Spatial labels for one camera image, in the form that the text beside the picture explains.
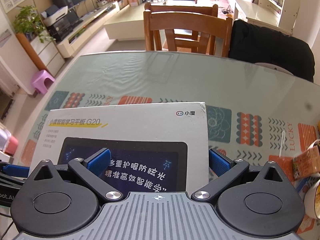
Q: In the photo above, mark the white tv cabinet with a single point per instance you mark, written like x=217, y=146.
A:
x=83, y=32

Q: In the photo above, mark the white coffee table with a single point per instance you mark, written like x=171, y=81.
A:
x=128, y=24

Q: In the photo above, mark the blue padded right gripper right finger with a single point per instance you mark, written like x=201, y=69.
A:
x=229, y=172

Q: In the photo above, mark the white plastic stick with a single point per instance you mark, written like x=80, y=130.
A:
x=282, y=142

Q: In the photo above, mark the far wooden dining chair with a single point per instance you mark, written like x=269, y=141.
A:
x=182, y=8

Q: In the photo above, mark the white ceramic bowl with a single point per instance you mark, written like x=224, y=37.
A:
x=311, y=201

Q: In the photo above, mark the purple plastic stool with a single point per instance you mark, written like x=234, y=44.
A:
x=39, y=79

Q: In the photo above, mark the green potted plant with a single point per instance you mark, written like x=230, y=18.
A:
x=28, y=23

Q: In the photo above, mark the wooden dining chair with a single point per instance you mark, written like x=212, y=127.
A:
x=209, y=28
x=182, y=8

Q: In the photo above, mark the white tablet packaging box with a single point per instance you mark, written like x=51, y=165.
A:
x=154, y=146

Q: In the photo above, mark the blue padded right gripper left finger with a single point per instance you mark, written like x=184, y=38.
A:
x=89, y=170

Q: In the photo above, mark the near wooden dining chair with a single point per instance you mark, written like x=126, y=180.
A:
x=209, y=28

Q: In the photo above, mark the white printer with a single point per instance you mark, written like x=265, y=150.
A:
x=53, y=14

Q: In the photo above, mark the orange snack packet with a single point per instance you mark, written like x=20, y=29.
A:
x=306, y=164

